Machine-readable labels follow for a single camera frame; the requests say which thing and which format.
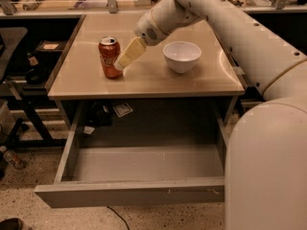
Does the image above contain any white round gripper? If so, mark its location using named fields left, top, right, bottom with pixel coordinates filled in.
left=114, top=0, right=192, bottom=71

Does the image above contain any red coke can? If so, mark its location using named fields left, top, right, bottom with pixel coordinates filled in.
left=98, top=36, right=122, bottom=79

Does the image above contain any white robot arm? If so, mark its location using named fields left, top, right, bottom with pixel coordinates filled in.
left=115, top=0, right=307, bottom=230

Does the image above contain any grey cabinet with beige top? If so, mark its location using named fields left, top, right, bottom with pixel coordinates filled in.
left=44, top=11, right=248, bottom=129

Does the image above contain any grey open top drawer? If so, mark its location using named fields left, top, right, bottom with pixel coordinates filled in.
left=35, top=106, right=225, bottom=208

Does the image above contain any white bowl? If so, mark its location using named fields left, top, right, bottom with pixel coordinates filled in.
left=163, top=41, right=202, bottom=74

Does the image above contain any white paper label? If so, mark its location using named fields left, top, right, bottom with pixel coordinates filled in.
left=113, top=103, right=133, bottom=117

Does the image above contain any plastic bottle on floor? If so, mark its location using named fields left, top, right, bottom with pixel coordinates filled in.
left=0, top=146, right=25, bottom=170

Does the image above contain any dark shoe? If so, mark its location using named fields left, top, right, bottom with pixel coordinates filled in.
left=0, top=218, right=23, bottom=230

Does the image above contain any black desk frame left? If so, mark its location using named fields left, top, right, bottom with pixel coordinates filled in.
left=4, top=78, right=66, bottom=149

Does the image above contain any black floor cable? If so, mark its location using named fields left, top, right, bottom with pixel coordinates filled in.
left=106, top=206, right=131, bottom=230

